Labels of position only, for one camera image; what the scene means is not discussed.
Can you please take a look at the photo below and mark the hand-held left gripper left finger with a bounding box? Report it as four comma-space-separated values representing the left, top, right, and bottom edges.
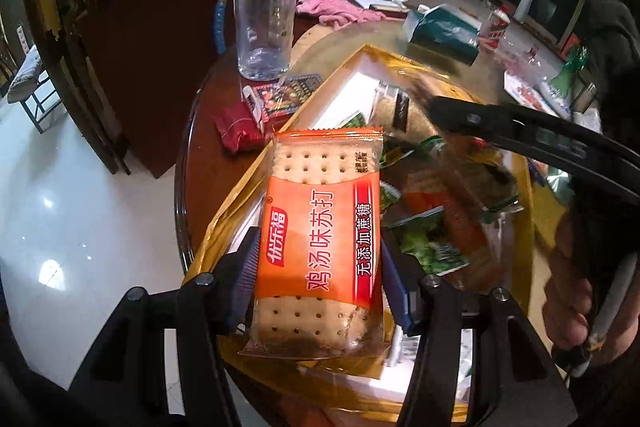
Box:
67, 226, 262, 427

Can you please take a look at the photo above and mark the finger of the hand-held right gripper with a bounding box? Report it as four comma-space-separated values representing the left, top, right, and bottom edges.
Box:
427, 95, 640, 208

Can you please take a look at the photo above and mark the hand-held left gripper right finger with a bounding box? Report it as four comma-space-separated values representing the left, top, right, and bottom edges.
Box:
381, 227, 579, 427

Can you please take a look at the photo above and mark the yellow taped cardboard box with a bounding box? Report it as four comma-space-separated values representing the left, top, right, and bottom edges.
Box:
181, 44, 572, 410

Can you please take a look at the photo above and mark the orange cracker packet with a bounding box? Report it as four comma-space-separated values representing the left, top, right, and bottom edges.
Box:
237, 126, 394, 359

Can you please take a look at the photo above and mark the dark label cracker packet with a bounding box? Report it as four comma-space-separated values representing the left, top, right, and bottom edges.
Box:
371, 71, 525, 214

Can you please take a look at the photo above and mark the person's right hand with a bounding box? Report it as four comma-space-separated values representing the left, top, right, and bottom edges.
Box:
542, 211, 640, 354

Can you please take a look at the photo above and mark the green pea snack packet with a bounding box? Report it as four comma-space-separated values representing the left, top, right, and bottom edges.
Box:
392, 211, 472, 277

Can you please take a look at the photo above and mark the clear red printed plastic bag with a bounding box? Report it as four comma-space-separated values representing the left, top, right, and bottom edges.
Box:
499, 32, 572, 110

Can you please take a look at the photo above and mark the green bottle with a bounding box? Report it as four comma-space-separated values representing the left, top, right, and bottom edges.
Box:
549, 46, 589, 94

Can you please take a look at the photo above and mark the red white can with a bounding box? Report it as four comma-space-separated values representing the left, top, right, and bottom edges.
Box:
479, 4, 512, 51

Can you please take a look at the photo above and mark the green tissue pack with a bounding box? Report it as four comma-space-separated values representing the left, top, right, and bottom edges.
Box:
403, 4, 484, 66

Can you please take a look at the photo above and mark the dark grey cloth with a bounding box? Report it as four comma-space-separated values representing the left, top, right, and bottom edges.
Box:
574, 0, 640, 142

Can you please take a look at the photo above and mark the red snack packet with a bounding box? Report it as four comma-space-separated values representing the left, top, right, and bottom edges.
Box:
214, 101, 267, 153

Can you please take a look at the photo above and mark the dark printed snack packet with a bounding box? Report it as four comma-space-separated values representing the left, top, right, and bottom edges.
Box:
249, 73, 324, 118

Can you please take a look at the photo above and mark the pink cloth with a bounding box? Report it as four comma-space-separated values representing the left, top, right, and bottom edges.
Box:
295, 0, 389, 27

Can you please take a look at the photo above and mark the clear glass mug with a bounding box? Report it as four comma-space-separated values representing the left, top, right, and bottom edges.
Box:
233, 0, 300, 82

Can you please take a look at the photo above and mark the red and blue hula hoop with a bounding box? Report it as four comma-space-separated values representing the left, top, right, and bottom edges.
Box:
212, 0, 331, 56

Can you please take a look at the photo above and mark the white cable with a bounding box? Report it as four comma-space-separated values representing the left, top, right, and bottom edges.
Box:
570, 256, 640, 379

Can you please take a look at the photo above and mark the metal frame chair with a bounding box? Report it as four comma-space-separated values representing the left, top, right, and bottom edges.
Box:
6, 44, 57, 134

